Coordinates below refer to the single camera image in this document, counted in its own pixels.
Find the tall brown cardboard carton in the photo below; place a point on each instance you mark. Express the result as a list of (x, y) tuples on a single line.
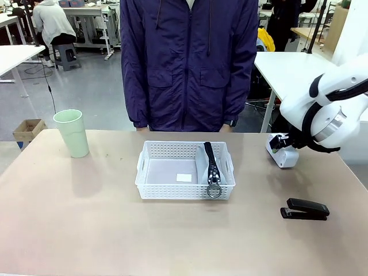
[(339, 26)]

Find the white paper label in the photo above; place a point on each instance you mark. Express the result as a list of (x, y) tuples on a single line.
[(184, 177)]

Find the grey pouch with black zipper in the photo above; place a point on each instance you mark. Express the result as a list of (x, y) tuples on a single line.
[(212, 166)]

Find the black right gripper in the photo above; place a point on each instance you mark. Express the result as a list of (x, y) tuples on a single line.
[(299, 140)]

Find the black stand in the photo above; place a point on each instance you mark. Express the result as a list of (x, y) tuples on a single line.
[(30, 23)]

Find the black stapler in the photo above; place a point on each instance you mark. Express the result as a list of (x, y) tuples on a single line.
[(306, 209)]

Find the yellow jacket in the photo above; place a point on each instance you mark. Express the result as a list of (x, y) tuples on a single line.
[(266, 38)]

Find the white rectangular box device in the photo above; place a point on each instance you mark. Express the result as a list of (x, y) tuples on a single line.
[(284, 159)]

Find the person left hand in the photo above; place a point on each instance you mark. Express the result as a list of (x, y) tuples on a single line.
[(225, 129)]

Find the person right forearm purple sleeve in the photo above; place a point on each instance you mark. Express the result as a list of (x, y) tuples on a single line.
[(135, 100)]

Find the grey plastic stool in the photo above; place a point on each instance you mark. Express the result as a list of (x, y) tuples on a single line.
[(66, 56)]

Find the person right hand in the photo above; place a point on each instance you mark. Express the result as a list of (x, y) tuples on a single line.
[(142, 129)]

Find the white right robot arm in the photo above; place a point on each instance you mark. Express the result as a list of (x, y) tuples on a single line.
[(299, 100)]

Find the white workbench with frame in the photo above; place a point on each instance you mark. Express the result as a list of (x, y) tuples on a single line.
[(86, 17)]

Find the large white table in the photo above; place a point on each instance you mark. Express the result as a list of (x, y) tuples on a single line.
[(287, 74)]

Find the white perforated plastic basket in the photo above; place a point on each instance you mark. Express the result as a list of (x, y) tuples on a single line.
[(169, 189)]

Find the black wrist watch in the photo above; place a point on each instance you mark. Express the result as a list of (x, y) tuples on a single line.
[(231, 123)]

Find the light wooden table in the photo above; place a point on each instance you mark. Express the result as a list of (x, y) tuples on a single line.
[(304, 32)]

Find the person torso purple jacket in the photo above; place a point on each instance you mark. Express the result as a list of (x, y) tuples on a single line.
[(187, 72)]

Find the seated person grey hoodie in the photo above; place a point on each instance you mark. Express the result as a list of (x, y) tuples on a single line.
[(51, 23)]

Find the pale green plastic cup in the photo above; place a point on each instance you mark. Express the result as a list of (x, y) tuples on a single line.
[(73, 135)]

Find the standing person black clothes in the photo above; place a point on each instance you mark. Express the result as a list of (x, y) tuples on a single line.
[(283, 20)]

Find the white table with thin legs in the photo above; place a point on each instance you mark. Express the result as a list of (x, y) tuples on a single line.
[(14, 57)]

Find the black tripod pole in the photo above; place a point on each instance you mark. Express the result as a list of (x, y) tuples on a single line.
[(316, 26)]

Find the brown cardboard box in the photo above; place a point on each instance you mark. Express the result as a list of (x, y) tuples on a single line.
[(28, 130)]

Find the person left forearm purple sleeve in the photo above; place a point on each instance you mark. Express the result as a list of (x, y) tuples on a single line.
[(237, 97)]

